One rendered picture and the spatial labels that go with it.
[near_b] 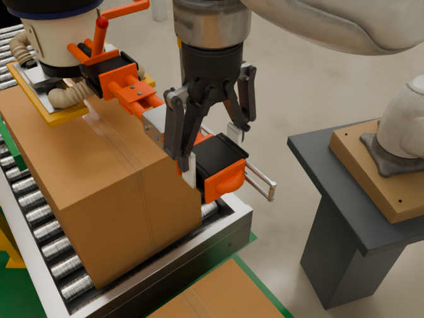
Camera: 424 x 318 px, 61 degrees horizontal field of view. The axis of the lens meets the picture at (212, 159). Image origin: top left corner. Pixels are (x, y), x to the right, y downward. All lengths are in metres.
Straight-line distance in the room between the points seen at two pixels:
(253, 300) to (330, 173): 0.47
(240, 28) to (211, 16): 0.04
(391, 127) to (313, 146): 0.30
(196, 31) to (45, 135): 0.78
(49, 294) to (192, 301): 0.42
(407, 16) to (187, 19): 0.23
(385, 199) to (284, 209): 1.00
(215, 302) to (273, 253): 0.80
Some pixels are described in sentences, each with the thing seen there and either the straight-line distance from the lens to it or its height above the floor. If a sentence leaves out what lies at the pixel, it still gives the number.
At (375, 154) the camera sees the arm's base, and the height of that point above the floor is 0.83.
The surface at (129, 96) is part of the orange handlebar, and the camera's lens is 0.71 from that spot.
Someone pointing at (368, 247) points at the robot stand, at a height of 0.75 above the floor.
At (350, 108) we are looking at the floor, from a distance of 2.92.
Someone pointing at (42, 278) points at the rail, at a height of 0.59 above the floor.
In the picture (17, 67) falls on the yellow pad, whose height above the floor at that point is 1.10.
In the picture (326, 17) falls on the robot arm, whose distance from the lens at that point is 0.24.
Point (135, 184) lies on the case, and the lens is 0.95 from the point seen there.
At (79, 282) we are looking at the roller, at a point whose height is 0.55.
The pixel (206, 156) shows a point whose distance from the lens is 0.54.
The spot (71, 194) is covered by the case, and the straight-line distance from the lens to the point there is 0.92.
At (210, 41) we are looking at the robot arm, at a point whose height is 1.43.
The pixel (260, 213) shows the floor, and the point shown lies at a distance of 2.03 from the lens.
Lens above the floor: 1.60
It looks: 44 degrees down
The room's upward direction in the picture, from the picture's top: straight up
